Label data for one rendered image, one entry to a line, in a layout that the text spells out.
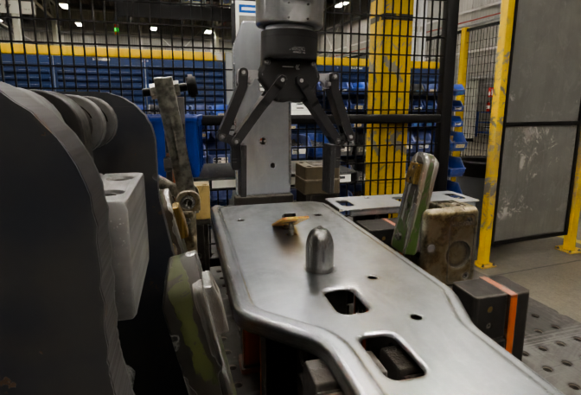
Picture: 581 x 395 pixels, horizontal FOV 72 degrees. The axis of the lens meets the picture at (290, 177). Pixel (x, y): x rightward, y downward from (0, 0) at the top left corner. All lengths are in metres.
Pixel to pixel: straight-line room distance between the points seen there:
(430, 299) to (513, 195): 3.05
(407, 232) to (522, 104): 2.85
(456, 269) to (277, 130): 0.43
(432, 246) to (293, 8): 0.36
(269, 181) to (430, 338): 0.55
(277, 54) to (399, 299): 0.32
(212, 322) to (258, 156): 0.62
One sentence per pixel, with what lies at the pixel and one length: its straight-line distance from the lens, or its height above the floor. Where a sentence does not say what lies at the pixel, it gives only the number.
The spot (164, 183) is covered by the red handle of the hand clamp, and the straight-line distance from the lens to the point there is 0.54.
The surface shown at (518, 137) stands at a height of 0.95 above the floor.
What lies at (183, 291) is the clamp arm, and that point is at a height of 1.09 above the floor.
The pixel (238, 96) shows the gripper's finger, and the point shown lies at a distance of 0.53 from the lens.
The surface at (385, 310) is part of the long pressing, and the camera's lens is 0.39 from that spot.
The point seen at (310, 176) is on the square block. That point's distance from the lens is 0.82.
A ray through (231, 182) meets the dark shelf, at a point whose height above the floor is 1.02.
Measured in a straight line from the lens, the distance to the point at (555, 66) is 3.60.
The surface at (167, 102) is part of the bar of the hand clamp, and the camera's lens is 0.52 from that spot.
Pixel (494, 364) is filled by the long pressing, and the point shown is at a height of 1.00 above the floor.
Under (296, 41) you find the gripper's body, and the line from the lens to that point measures 0.53.
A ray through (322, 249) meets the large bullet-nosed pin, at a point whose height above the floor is 1.03.
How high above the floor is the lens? 1.18
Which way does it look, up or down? 10 degrees down
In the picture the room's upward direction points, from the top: straight up
